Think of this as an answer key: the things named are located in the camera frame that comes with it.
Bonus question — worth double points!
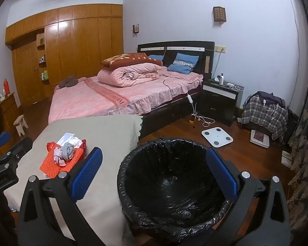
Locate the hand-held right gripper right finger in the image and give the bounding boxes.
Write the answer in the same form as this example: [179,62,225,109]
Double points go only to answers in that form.
[206,148,292,246]

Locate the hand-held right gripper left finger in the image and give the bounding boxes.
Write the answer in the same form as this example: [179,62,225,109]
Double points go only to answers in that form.
[17,147,111,246]

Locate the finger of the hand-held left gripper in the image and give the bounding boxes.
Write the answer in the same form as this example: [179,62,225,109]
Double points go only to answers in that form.
[5,137,33,165]
[0,132,11,152]

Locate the tissue wad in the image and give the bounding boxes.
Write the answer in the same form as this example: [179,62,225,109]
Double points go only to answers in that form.
[60,143,75,161]
[53,149,67,166]

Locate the orange spiky mat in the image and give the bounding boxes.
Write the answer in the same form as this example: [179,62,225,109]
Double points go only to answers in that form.
[39,143,84,179]

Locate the white blue paper box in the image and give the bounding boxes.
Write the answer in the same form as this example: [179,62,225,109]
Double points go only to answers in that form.
[57,133,75,144]

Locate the black-bagged trash bin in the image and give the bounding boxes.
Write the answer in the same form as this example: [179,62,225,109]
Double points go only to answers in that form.
[117,138,237,240]

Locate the small wooden stool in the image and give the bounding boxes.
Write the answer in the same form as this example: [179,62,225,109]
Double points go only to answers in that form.
[13,115,29,136]

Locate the wooden desk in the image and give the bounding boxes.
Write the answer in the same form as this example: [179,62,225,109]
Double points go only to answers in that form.
[0,92,19,140]

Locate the white bathroom scale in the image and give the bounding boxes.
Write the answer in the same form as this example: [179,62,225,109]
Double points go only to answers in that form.
[201,128,234,148]

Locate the beige cloth covered table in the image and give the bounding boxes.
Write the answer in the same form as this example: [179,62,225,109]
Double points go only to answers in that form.
[4,114,144,246]

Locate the white scale with red panel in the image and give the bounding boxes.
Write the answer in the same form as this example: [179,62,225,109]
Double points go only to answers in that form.
[249,130,270,149]

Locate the plaid cloth covered chair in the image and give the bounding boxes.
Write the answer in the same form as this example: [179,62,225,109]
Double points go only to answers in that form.
[241,91,289,142]

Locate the black nightstand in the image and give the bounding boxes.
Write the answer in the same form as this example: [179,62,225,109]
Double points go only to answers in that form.
[200,78,244,126]

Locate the pink bedsheet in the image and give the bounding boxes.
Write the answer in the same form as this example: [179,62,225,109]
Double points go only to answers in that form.
[48,68,204,125]

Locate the white blanket controller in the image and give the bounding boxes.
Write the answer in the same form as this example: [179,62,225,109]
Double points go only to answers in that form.
[187,95,196,114]

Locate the brown plush cushion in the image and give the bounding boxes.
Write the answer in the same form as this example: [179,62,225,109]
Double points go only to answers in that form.
[59,76,79,88]

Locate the patterned curtain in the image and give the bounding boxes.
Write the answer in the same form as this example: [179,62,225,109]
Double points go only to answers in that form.
[287,0,308,227]

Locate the purple cloth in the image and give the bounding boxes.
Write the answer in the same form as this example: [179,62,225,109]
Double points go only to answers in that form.
[258,91,286,106]

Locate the folded pink quilt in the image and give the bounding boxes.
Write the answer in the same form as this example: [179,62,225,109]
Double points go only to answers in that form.
[97,63,162,87]

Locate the large blue pillow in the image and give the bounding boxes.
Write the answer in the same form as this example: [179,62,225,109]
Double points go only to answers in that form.
[167,53,199,75]

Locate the wooden wardrobe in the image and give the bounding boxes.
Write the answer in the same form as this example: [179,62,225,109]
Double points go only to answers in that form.
[5,3,124,108]

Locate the red patterned pillow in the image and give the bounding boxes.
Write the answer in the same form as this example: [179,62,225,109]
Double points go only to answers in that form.
[101,53,163,70]

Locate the dark wooden bed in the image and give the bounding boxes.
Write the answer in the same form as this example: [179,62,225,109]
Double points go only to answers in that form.
[48,41,215,139]

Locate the white floor cable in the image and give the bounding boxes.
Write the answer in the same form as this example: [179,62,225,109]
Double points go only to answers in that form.
[196,113,215,128]

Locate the white charging cable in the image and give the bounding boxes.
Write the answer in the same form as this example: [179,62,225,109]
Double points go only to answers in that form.
[263,100,280,120]

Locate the white charger cables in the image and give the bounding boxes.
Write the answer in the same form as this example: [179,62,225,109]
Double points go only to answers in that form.
[226,82,245,92]

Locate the black cord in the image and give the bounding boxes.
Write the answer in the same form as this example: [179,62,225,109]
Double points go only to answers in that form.
[163,80,190,96]

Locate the wall cable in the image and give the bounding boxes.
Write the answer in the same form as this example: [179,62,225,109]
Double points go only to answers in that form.
[289,0,300,107]

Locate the large wooden wall lamp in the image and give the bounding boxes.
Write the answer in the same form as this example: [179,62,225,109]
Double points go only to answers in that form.
[213,6,227,25]

